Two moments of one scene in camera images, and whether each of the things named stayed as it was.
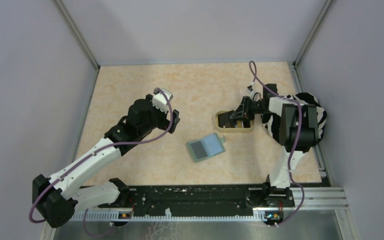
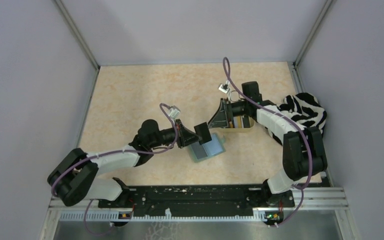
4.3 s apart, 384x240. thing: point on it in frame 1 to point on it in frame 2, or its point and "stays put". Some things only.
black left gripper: (166, 123) to (184, 137)
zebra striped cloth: (272, 122) stays put
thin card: (198, 149) stays put
